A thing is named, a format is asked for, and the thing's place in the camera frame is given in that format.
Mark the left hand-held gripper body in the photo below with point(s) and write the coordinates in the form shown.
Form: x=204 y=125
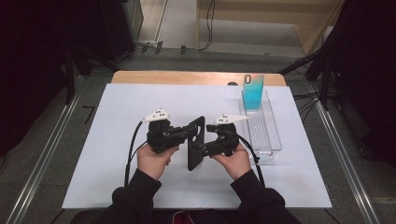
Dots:
x=162 y=137

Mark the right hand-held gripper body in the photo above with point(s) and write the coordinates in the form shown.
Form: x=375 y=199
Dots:
x=227 y=140

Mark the black phone case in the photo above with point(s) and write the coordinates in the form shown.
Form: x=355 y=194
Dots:
x=194 y=158

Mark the clear plastic rack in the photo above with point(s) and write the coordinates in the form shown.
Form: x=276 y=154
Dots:
x=264 y=133

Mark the blue gradient phone case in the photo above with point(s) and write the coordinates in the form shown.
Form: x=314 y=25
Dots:
x=252 y=96

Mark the person's right hand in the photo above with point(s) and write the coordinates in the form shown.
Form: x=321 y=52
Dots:
x=238 y=165

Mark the person's left hand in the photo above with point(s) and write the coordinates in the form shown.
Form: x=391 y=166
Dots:
x=154 y=165

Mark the black stand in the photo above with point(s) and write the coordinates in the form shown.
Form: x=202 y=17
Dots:
x=70 y=77
x=295 y=64

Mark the black cabinet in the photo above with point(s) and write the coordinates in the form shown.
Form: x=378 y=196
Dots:
x=124 y=25

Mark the light wooden furniture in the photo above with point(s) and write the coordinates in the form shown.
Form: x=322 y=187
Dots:
x=249 y=9

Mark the black curtain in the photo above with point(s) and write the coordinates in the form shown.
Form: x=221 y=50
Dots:
x=31 y=62
x=367 y=62

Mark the metal floor rail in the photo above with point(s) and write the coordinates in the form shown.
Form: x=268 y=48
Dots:
x=348 y=168
x=43 y=161

